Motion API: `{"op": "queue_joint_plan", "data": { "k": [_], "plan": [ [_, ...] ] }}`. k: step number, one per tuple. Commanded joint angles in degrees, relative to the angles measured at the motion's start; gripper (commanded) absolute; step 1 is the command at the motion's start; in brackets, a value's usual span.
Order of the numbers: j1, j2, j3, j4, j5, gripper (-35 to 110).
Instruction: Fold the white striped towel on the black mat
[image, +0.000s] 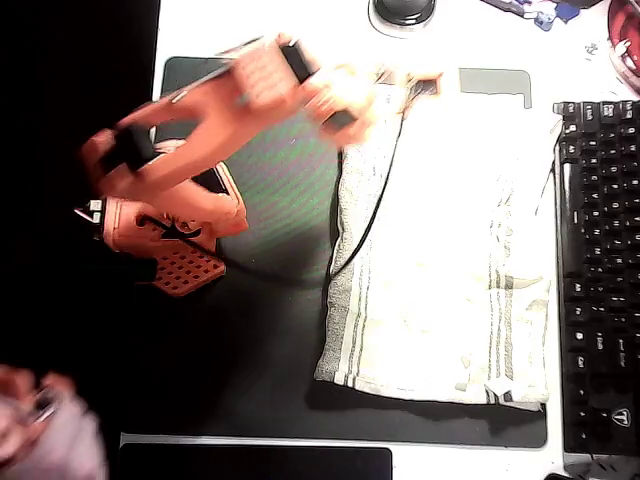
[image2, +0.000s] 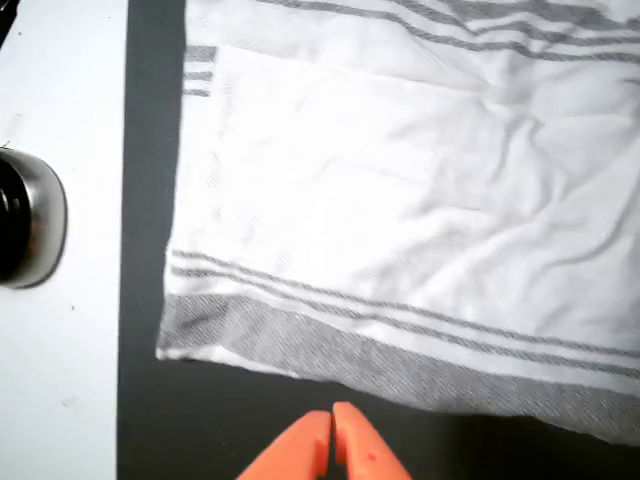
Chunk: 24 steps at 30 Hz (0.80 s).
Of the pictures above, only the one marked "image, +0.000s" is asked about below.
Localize black round knob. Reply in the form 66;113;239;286
367;0;439;39

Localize dark object beside keyboard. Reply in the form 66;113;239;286
544;452;640;480

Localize black camera cable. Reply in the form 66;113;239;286
137;108;407;289

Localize black round object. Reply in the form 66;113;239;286
374;0;437;24

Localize black flat tablet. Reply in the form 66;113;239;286
117;442;394;480

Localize red bowl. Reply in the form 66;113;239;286
606;0;640;94

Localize black keyboard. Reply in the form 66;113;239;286
552;99;640;457

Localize person's hand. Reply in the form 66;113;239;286
0;363;77;462

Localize dark desk mat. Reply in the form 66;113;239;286
119;56;549;450

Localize white striped towel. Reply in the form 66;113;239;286
313;64;560;414

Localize blue clutter pile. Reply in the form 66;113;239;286
480;0;585;32

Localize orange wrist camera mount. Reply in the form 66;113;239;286
404;70;445;99

